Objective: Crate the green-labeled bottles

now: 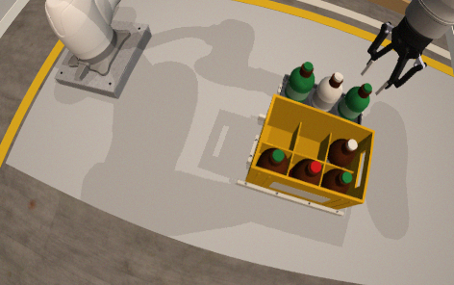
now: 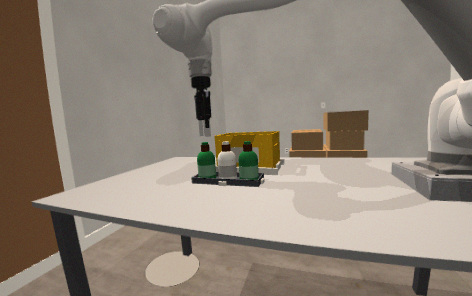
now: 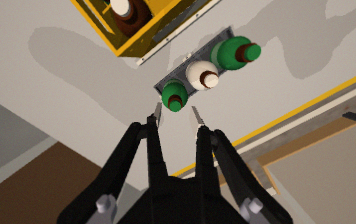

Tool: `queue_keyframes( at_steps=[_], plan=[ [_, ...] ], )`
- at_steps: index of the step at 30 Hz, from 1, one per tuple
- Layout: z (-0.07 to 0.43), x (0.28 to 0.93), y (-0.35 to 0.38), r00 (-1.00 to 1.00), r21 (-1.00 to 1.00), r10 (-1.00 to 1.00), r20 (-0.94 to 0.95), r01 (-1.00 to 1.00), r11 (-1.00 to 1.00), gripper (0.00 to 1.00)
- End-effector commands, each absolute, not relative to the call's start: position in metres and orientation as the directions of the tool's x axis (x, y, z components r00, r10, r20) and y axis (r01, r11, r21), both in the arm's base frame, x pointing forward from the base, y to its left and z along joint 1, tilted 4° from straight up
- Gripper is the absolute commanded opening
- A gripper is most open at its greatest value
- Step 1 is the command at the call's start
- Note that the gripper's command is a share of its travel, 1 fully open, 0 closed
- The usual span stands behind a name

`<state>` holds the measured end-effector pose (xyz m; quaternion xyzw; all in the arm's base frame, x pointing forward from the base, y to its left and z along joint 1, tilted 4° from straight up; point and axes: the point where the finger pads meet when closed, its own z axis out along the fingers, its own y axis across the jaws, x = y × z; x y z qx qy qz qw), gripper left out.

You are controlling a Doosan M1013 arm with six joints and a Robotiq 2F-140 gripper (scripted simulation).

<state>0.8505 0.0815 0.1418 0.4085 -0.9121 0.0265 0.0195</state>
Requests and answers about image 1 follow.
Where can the cream-white bottle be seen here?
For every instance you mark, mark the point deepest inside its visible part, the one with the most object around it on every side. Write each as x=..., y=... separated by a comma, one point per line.
x=328, y=92

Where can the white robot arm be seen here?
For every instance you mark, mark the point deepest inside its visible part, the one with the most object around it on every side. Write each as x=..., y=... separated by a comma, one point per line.
x=84, y=28

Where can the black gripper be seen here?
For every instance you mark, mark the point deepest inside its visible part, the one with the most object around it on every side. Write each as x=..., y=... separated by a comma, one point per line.
x=411, y=48

